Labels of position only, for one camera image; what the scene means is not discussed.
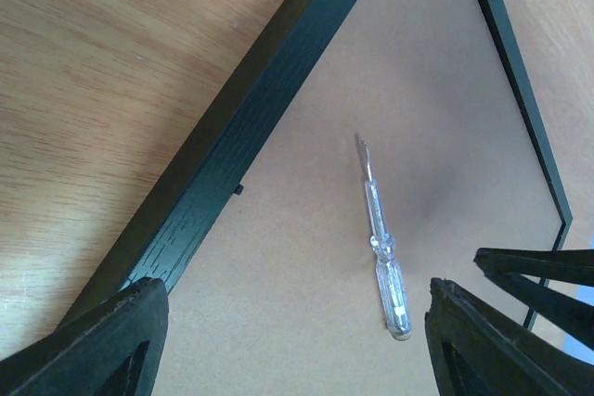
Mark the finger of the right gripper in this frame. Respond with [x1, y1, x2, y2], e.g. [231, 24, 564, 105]
[472, 247, 594, 351]

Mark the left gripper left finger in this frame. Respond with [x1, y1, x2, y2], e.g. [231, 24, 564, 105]
[1, 278, 168, 395]

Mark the black picture frame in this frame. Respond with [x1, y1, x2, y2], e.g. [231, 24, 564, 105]
[59, 0, 575, 330]

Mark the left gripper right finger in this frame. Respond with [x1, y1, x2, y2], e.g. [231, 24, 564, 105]
[424, 277, 593, 395]

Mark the clear handled screwdriver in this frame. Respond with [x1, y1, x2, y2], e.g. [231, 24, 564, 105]
[355, 134, 412, 341]

